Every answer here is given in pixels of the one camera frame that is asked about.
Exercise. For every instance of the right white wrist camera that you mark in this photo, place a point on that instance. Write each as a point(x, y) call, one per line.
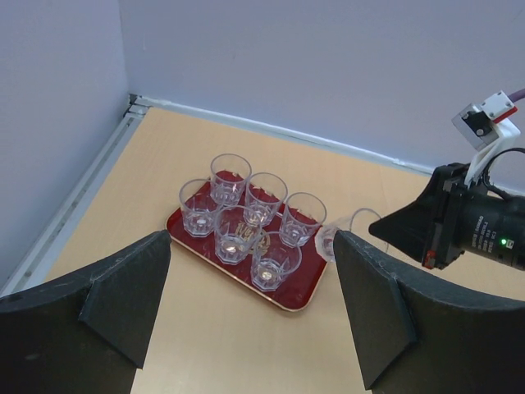
point(487, 128)

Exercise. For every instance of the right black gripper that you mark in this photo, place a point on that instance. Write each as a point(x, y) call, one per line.
point(447, 219)

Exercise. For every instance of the red rectangular tray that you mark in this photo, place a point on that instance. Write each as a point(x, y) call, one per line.
point(293, 295)

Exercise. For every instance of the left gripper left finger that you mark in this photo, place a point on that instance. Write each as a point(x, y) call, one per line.
point(87, 331)

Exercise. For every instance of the aluminium rail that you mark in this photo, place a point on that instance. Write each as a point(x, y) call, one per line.
point(38, 262)
point(280, 132)

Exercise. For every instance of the aluminium left rail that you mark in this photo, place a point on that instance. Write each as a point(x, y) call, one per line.
point(38, 262)

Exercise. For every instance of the aluminium back rail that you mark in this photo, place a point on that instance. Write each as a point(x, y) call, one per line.
point(280, 132)

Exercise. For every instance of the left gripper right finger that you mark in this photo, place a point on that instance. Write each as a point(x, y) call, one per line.
point(414, 332)

